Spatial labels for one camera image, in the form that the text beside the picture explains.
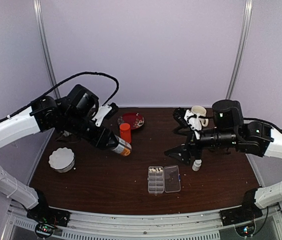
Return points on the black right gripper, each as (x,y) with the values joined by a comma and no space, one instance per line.
(190,143)

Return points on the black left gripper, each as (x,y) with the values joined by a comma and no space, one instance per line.
(100,140)

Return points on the grey lid pill bottle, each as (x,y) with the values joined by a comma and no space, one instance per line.
(122,147)

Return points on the white pill bottle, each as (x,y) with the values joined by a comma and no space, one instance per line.
(196,165)

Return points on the orange pill bottle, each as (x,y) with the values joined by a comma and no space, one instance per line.
(125,132)

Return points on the clear plastic pill organizer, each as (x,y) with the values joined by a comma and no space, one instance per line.
(168,181)

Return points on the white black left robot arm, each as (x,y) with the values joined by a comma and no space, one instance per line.
(78,113)

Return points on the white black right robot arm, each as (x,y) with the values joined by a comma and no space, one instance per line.
(231,130)

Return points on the white pills in organizer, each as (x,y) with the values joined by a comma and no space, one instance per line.
(155,170)

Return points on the red floral plate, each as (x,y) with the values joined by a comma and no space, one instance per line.
(134,119)

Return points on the cream ribbed mug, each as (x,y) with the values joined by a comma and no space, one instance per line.
(200,120)

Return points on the white scalloped bowl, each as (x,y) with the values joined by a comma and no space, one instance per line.
(62,160)

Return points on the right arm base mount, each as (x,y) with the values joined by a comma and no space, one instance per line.
(242,218)

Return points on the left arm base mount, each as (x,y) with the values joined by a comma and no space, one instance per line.
(48,219)

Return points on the left aluminium frame post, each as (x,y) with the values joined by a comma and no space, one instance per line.
(44,44)

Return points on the aluminium frame post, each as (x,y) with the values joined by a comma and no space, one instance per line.
(44,44)
(245,29)

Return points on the right aluminium frame post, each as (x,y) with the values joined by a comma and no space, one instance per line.
(245,29)

